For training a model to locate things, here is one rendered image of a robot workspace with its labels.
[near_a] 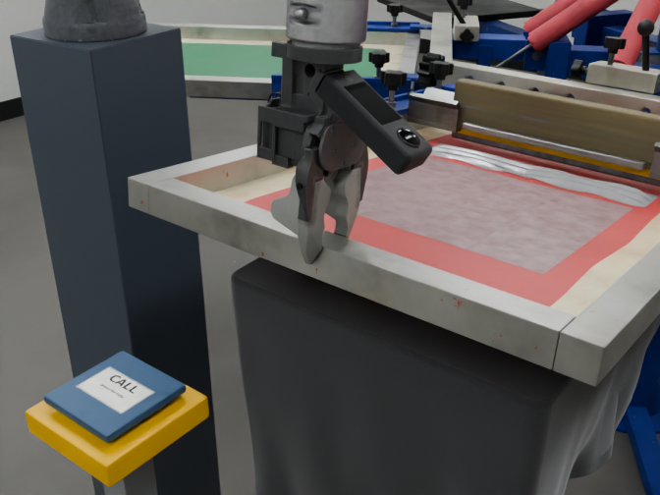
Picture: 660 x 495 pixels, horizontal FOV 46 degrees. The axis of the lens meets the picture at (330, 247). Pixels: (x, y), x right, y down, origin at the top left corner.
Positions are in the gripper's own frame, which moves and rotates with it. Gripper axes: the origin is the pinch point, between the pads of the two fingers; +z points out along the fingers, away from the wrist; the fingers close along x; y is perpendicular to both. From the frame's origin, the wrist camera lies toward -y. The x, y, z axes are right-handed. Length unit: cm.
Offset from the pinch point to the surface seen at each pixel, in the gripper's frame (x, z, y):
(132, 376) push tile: 15.6, 13.5, 12.6
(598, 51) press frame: -128, -7, 19
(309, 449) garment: -10.7, 35.5, 8.9
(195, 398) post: 12.5, 14.9, 6.5
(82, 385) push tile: 19.6, 13.9, 15.3
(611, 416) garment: -41, 32, -21
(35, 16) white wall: -215, 30, 380
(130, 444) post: 21.0, 15.9, 6.4
